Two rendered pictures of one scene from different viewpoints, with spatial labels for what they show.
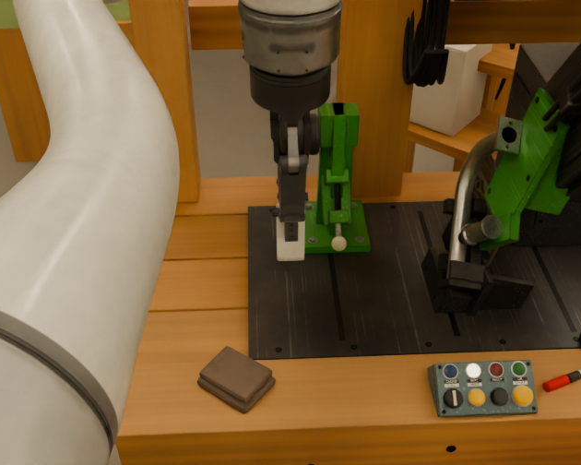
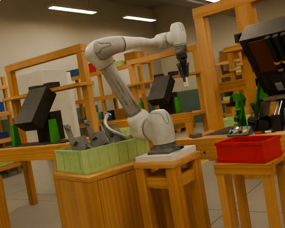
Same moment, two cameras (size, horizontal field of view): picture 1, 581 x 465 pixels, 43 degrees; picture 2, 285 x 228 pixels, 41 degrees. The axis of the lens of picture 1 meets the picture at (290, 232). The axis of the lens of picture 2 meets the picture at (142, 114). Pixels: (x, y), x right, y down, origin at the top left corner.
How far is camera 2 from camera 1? 2.25 m
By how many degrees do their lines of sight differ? 54
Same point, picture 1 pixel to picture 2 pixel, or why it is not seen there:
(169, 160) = (140, 39)
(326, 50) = (181, 49)
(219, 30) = (225, 87)
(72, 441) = (121, 40)
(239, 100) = not seen: outside the picture
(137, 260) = (131, 39)
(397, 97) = not seen: hidden behind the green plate
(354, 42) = (247, 83)
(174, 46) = (211, 88)
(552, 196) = (264, 95)
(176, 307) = not seen: hidden behind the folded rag
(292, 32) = (176, 46)
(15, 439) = (119, 37)
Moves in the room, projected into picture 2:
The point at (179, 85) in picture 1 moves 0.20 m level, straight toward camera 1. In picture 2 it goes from (213, 97) to (203, 99)
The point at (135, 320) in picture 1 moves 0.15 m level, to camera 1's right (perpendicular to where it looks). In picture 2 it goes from (130, 41) to (147, 35)
